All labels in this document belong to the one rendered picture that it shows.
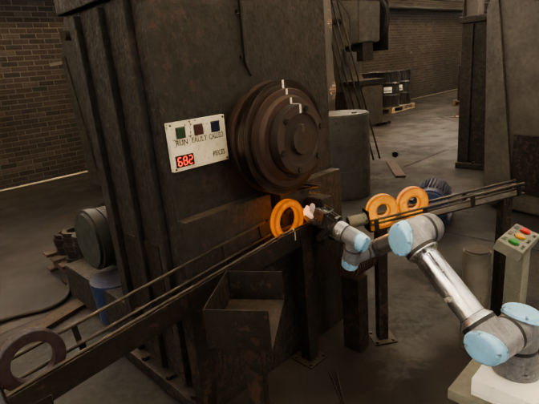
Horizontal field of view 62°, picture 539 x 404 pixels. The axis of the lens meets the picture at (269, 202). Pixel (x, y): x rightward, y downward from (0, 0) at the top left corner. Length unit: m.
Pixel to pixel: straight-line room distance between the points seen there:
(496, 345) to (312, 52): 1.44
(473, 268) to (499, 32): 2.50
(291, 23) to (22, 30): 6.03
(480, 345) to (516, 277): 0.75
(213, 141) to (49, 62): 6.20
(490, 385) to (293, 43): 1.54
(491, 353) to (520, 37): 3.09
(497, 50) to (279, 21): 2.57
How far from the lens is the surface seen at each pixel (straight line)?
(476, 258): 2.22
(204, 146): 1.74
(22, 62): 7.70
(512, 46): 4.26
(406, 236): 1.58
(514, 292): 2.28
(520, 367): 1.72
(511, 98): 4.27
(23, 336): 1.47
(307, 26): 2.20
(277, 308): 1.58
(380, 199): 2.15
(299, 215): 2.00
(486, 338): 1.53
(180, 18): 1.74
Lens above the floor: 1.40
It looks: 17 degrees down
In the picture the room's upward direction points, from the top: 5 degrees counter-clockwise
